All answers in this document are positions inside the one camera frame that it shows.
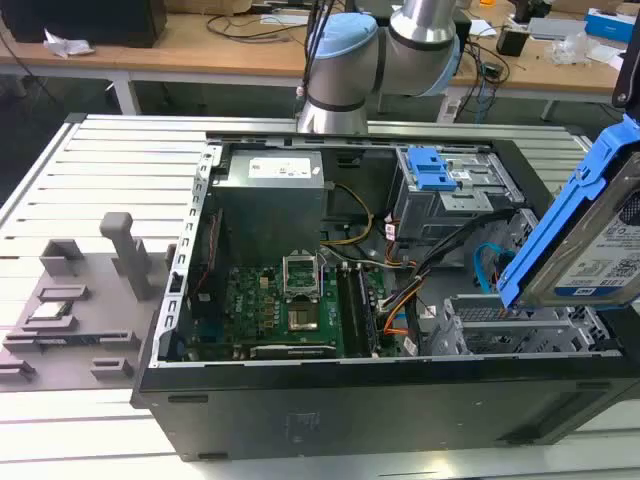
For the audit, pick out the CPU socket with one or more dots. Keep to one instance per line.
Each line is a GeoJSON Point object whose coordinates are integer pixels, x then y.
{"type": "Point", "coordinates": [303, 316]}

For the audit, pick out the small black box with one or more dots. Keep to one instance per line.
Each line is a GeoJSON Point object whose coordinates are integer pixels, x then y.
{"type": "Point", "coordinates": [511, 41]}

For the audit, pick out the grey flat device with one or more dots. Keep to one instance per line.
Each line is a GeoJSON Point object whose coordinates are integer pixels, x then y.
{"type": "Point", "coordinates": [556, 27]}

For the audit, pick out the blue cardboard box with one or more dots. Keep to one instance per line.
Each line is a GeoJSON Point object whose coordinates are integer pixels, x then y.
{"type": "Point", "coordinates": [612, 24]}

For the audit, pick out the green motherboard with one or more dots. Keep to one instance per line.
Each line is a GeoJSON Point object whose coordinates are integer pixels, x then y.
{"type": "Point", "coordinates": [250, 305]}

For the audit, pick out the empty blue disk carrier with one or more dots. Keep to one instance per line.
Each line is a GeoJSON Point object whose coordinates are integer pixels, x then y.
{"type": "Point", "coordinates": [429, 170]}

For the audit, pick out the black open PC case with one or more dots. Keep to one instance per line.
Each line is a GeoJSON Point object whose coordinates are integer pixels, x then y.
{"type": "Point", "coordinates": [350, 405]}

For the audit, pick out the grey metal drive cage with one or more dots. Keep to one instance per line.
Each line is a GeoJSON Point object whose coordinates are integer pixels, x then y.
{"type": "Point", "coordinates": [450, 210]}

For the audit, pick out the hard disk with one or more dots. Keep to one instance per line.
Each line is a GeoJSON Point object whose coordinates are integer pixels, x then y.
{"type": "Point", "coordinates": [575, 235]}

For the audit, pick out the crumpled white paper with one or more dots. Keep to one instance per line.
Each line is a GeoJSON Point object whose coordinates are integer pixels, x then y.
{"type": "Point", "coordinates": [65, 45]}

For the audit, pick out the grey power supply unit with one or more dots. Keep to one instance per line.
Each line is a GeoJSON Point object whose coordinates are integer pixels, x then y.
{"type": "Point", "coordinates": [272, 210]}

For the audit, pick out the wooden desk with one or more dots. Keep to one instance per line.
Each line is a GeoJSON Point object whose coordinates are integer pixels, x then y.
{"type": "Point", "coordinates": [210, 55]}

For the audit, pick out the grey metal disk bay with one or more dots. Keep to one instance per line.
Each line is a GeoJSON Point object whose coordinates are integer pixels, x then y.
{"type": "Point", "coordinates": [510, 332]}

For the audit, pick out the clear plastic bag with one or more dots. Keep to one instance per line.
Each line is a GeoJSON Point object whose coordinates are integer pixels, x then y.
{"type": "Point", "coordinates": [580, 47]}

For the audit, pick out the large black box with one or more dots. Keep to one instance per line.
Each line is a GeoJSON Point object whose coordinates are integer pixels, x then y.
{"type": "Point", "coordinates": [90, 20]}

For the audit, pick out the black RAM stick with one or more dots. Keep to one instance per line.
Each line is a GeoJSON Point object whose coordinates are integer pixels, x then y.
{"type": "Point", "coordinates": [366, 310]}

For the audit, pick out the silver CPU chip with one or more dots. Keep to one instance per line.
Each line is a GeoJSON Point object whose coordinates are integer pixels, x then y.
{"type": "Point", "coordinates": [49, 311]}

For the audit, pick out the black graphics card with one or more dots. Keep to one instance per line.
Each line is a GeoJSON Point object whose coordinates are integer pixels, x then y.
{"type": "Point", "coordinates": [292, 351]}

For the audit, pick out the grey parts rack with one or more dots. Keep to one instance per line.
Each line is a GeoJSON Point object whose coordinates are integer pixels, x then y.
{"type": "Point", "coordinates": [85, 320]}

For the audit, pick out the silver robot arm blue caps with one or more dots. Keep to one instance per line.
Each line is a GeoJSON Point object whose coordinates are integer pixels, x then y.
{"type": "Point", "coordinates": [345, 70]}

